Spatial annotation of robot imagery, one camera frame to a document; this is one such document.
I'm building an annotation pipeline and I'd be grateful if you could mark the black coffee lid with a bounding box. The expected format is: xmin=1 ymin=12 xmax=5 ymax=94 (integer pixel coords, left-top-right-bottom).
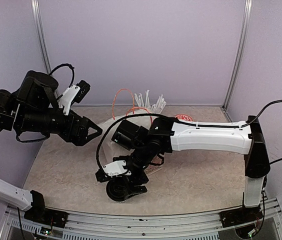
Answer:
xmin=105 ymin=178 xmax=132 ymax=202

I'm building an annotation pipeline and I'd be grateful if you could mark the white paper takeout bag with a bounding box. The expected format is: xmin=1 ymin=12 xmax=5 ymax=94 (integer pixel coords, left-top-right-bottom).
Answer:
xmin=99 ymin=88 xmax=167 ymax=164

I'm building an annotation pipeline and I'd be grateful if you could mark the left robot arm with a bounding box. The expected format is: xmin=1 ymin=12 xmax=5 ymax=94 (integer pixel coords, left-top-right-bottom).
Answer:
xmin=0 ymin=70 xmax=103 ymax=147

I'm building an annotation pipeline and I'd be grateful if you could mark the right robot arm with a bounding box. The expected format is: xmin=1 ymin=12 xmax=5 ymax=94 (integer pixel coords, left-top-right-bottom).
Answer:
xmin=95 ymin=112 xmax=272 ymax=222

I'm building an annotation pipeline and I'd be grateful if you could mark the white wrapped straws bundle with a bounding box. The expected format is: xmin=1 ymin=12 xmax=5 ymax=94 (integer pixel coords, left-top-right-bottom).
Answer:
xmin=134 ymin=89 xmax=167 ymax=114

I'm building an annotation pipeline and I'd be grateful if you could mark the red patterned white bowl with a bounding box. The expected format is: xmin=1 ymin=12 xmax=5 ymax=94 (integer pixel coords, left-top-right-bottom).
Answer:
xmin=175 ymin=114 xmax=194 ymax=122

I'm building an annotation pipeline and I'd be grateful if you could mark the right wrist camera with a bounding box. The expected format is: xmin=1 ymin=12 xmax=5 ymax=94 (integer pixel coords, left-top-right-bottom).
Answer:
xmin=95 ymin=160 xmax=132 ymax=183

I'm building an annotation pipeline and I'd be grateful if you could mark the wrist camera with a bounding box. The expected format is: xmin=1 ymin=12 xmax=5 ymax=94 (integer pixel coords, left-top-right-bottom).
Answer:
xmin=95 ymin=160 xmax=132 ymax=183
xmin=57 ymin=80 xmax=91 ymax=116

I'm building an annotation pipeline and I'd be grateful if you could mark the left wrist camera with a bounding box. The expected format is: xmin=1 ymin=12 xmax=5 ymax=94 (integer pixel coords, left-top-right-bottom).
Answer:
xmin=57 ymin=80 xmax=91 ymax=116

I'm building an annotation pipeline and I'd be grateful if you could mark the left aluminium frame post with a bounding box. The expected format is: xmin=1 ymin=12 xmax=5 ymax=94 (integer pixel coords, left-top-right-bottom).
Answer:
xmin=30 ymin=0 xmax=52 ymax=73

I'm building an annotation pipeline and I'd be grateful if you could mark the aluminium frame post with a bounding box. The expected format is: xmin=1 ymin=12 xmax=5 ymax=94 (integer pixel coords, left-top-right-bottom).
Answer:
xmin=30 ymin=0 xmax=52 ymax=73
xmin=222 ymin=0 xmax=253 ymax=112

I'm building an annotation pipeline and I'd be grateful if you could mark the right aluminium frame post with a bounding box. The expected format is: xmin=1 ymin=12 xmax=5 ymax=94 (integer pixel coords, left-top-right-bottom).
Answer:
xmin=222 ymin=0 xmax=253 ymax=112

